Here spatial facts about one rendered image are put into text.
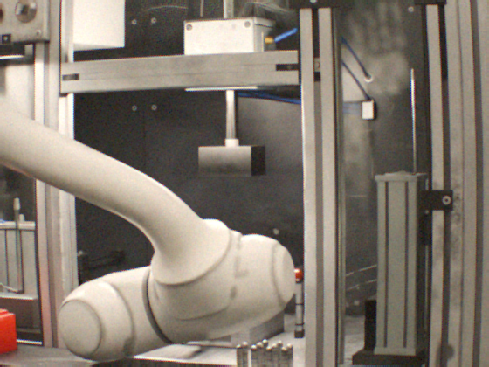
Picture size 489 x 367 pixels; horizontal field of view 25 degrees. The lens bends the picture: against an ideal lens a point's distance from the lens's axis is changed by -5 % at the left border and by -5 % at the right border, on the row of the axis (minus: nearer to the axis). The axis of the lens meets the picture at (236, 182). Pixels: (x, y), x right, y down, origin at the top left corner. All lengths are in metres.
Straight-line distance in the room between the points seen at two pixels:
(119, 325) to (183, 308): 0.08
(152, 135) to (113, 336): 0.79
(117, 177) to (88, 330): 0.20
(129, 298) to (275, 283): 0.18
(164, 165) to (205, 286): 0.79
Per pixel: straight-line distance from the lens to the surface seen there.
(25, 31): 1.70
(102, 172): 1.26
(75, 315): 1.36
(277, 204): 1.99
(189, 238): 1.29
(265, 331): 1.74
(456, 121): 1.46
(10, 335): 1.69
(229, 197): 2.02
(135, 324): 1.37
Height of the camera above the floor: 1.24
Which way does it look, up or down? 3 degrees down
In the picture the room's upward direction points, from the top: 1 degrees counter-clockwise
